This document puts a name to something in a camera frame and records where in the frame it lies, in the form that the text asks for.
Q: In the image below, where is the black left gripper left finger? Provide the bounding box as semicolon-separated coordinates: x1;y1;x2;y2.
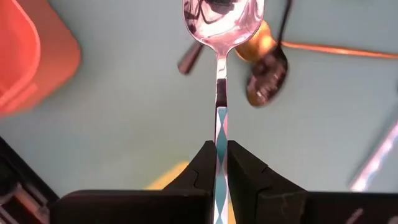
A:
51;140;217;224

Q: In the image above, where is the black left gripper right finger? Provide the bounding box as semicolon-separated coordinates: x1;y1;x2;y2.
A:
228;140;398;224

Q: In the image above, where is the silver spoon teal patterned handle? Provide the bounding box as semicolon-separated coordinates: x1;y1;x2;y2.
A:
182;0;266;224
348;119;398;193

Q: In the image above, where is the gold spoon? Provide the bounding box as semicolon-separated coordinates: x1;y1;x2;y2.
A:
234;19;398;63

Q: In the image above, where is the yellow plastic bin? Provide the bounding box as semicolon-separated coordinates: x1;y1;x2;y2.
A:
145;161;237;224

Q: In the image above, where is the green table mat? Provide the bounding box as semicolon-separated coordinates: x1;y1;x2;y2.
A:
0;0;398;224

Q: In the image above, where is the orange plastic bin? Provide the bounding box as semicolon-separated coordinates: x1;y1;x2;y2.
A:
0;0;82;118

